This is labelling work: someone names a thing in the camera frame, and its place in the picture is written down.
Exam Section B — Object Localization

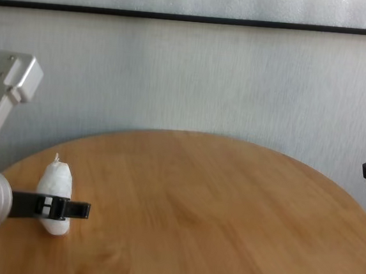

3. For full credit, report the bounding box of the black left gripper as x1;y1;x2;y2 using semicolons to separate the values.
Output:
8;190;93;225

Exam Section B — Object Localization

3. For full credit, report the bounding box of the white plastic sandbag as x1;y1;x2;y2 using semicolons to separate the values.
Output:
32;151;77;239

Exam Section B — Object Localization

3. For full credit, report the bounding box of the black wall trim strip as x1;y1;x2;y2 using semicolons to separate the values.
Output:
0;0;366;39

